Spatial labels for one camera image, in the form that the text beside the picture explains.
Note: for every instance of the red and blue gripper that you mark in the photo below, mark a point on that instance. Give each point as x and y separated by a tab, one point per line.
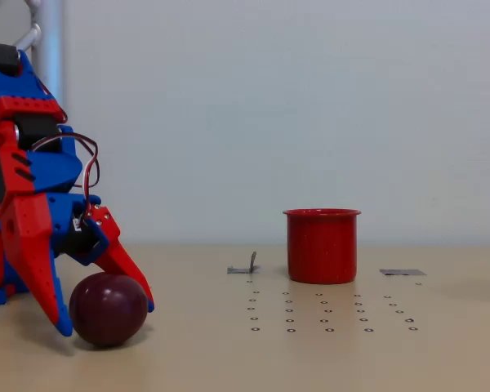
28	229

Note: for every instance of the dark purple plum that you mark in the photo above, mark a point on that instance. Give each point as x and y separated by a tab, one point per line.
108	310

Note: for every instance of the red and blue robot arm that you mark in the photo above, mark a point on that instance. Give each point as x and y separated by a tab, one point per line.
8	81

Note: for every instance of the red enamel cup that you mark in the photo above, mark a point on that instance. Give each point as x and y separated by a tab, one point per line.
322	249

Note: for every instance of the flat grey metal plate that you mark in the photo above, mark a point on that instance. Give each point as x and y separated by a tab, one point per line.
402	272

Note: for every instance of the small grey metal bracket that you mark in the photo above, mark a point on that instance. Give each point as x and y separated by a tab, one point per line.
245	269

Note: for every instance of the silver metal tube frame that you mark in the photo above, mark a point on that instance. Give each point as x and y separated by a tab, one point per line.
51	41

